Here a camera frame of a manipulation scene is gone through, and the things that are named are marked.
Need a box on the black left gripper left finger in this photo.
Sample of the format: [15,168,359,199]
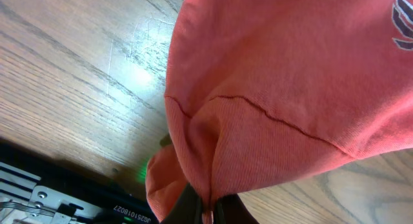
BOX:
[160,183,203,224]

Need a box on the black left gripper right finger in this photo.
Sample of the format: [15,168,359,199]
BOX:
[213,194,259,224]

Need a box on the orange printed t-shirt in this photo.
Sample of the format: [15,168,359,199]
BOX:
[146,0,412,223]

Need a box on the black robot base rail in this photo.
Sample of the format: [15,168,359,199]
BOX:
[1,139,158,224]

